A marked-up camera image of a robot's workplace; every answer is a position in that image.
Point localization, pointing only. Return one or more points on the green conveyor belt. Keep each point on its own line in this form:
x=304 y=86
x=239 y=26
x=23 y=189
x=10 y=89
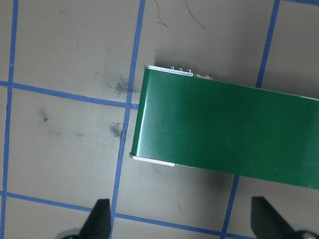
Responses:
x=224 y=129

